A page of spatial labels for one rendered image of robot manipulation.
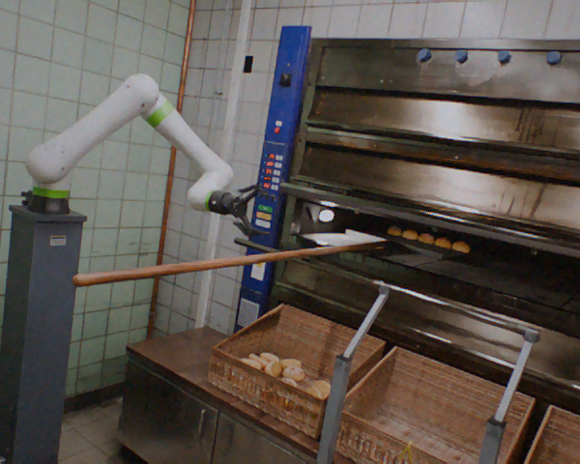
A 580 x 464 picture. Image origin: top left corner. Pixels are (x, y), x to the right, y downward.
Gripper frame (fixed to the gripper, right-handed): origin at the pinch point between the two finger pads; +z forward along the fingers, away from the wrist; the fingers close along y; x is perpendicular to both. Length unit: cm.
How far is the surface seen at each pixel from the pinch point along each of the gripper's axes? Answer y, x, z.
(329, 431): 63, 5, 42
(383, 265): 17, -55, 24
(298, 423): 73, -6, 24
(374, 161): -26, -57, 9
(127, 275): 15, 65, 8
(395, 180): -19, -55, 22
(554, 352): 30, -54, 94
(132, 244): 40, -37, -118
